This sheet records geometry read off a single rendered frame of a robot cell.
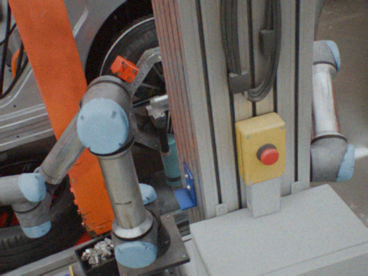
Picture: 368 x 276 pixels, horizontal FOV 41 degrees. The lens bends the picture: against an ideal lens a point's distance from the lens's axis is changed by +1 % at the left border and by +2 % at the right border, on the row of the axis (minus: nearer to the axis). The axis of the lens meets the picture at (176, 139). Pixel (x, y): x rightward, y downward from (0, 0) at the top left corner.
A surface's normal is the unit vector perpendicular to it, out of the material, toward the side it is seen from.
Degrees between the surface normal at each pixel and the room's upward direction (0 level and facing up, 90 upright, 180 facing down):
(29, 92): 90
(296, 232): 0
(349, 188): 0
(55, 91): 90
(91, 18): 90
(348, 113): 0
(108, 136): 82
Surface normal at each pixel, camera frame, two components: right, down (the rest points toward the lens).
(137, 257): 0.04, 0.67
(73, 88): 0.36, 0.50
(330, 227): -0.14, -0.81
